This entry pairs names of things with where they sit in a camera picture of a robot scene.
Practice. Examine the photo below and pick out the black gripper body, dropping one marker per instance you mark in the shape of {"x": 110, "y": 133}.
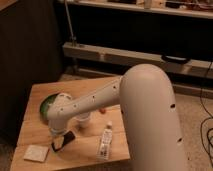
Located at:
{"x": 59, "y": 141}

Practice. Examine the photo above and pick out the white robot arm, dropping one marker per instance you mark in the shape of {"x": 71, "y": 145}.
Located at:
{"x": 147, "y": 103}

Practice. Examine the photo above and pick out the green ceramic bowl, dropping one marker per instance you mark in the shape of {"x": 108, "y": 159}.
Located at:
{"x": 44, "y": 106}

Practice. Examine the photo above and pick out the white square sponge pad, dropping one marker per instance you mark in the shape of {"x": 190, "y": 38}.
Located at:
{"x": 36, "y": 153}

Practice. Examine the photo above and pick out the white glue bottle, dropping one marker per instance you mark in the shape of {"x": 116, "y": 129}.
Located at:
{"x": 105, "y": 142}

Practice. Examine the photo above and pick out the metal pole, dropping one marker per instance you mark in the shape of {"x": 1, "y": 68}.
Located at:
{"x": 72, "y": 36}

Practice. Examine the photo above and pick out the wooden shelf rack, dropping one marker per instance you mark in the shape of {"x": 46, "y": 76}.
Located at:
{"x": 126, "y": 34}

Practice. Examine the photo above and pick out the black handle on shelf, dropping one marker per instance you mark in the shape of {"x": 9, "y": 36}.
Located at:
{"x": 175, "y": 59}

